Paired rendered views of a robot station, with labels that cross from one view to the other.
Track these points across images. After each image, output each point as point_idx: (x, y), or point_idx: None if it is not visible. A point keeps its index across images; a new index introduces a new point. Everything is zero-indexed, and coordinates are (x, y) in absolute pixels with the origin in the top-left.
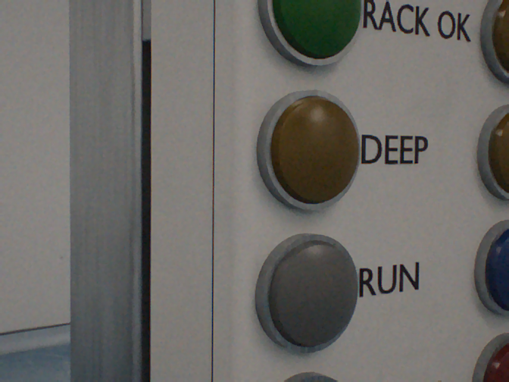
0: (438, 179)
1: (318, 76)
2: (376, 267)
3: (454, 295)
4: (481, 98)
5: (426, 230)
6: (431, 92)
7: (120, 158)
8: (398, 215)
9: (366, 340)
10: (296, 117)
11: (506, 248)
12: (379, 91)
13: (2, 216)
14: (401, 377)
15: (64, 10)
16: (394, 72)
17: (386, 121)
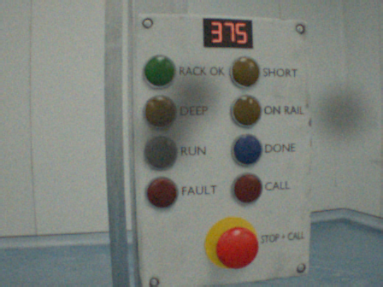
0: (213, 120)
1: (163, 90)
2: (187, 147)
3: (221, 157)
4: (231, 93)
5: (208, 136)
6: (208, 92)
7: (131, 116)
8: (196, 131)
9: (185, 169)
10: (151, 102)
11: (239, 142)
12: (186, 93)
13: None
14: (199, 182)
15: None
16: (192, 87)
17: (190, 102)
